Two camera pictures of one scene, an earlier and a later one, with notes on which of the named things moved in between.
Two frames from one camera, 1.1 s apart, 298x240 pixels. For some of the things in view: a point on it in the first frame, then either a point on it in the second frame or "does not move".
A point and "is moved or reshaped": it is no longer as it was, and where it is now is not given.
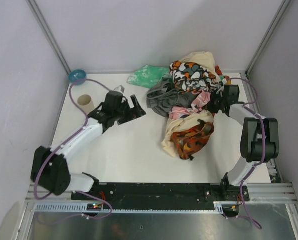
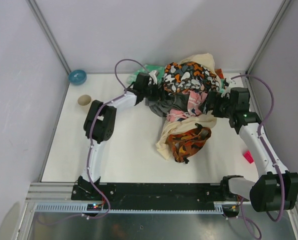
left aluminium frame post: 41,21 does not move
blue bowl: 77,75 does not move
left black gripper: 128,111 -> 158,91
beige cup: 85,102 does not move
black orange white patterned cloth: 188,77 is moved or reshaped
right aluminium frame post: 267,36 does not move
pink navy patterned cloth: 201,99 is moved or reshaped
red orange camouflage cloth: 187,140 is moved or reshaped
